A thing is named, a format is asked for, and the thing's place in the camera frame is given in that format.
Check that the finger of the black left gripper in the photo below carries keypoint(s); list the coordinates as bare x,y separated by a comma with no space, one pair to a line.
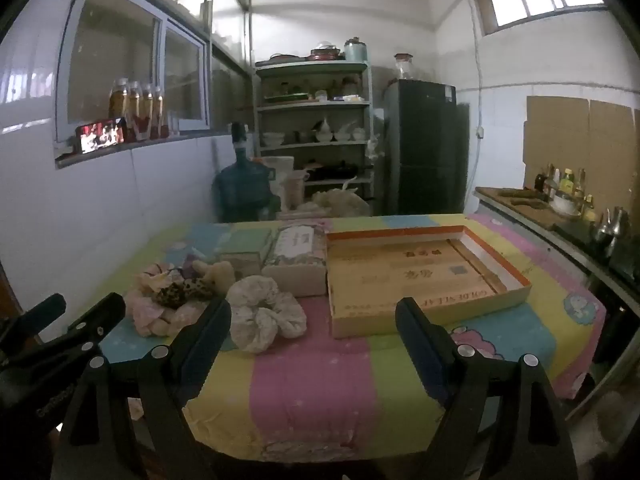
85,329
19,334

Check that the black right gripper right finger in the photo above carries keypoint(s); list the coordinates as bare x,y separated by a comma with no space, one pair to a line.
457,379

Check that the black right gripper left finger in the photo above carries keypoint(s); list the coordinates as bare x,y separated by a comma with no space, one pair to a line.
173,375

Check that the white floral scrunchie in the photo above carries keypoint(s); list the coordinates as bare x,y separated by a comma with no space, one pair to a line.
261,312

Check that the leopard print scrunchie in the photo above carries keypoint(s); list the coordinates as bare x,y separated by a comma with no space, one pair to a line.
176,295

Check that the cream plush teddy bear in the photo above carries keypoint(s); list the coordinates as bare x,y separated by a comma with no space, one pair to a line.
218,276

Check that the colourful striped cartoon tablecloth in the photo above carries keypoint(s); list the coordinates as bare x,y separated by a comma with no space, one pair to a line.
318,399

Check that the green tissue box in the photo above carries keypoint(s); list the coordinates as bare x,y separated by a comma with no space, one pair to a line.
246,250

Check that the floral tissue box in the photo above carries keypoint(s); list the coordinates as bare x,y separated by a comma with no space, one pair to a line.
297,260

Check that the orange cardboard tray box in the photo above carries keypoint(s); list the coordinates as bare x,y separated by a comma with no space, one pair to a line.
449,271

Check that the blue water jug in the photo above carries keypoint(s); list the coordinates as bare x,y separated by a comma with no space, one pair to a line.
242,190

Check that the phone showing video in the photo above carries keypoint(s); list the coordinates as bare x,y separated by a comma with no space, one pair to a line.
96,136

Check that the kitchen counter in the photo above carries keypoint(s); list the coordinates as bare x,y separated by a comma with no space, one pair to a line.
596,272

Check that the amber glass jar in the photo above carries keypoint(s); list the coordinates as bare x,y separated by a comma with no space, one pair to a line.
146,111
133,110
117,105
158,113

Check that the white bucket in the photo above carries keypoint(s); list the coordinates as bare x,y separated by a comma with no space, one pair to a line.
279,168

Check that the white plastic bag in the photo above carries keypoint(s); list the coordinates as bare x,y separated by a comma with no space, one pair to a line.
336,203

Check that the metal kettle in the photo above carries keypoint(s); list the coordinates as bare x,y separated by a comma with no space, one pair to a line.
612,227

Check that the white bowl on counter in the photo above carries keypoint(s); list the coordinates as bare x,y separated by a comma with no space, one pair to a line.
565,207

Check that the yellow oil bottle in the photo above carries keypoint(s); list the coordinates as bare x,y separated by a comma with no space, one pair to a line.
567,182

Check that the metal storage shelf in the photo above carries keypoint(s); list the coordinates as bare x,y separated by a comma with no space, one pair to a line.
318,115

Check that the sliding glass window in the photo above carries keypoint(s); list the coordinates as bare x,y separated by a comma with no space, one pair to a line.
151,43

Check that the black refrigerator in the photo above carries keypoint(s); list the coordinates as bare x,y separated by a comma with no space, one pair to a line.
426,146

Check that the brown cardboard sheet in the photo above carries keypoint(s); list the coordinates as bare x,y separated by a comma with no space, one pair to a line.
599,137

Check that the red lidded pot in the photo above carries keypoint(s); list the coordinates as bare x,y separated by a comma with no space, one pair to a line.
325,51

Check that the teal pot on shelf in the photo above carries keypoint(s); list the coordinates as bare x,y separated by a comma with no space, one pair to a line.
355,50

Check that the glass jar on fridge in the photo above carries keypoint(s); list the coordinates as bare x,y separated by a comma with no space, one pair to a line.
404,66

